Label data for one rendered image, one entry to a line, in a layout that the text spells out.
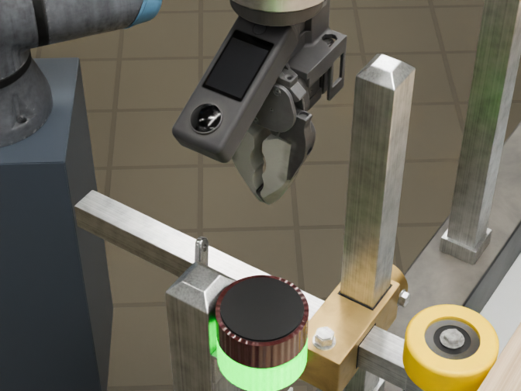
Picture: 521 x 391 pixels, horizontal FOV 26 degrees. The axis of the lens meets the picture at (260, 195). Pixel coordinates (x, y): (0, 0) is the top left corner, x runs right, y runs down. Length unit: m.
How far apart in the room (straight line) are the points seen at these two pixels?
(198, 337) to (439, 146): 1.85
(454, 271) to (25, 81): 0.68
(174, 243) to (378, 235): 0.24
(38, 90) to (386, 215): 0.81
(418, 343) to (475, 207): 0.34
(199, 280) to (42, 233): 0.99
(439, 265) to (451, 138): 1.28
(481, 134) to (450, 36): 1.70
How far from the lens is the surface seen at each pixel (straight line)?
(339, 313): 1.05
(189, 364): 0.79
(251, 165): 0.94
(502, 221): 1.39
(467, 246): 1.32
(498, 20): 1.13
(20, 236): 1.73
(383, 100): 0.89
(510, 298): 1.42
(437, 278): 1.31
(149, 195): 2.43
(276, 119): 0.89
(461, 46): 2.88
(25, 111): 1.66
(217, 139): 0.82
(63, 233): 1.71
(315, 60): 0.89
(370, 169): 0.94
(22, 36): 1.58
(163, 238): 1.13
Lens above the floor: 1.66
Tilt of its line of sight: 43 degrees down
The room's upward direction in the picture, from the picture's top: straight up
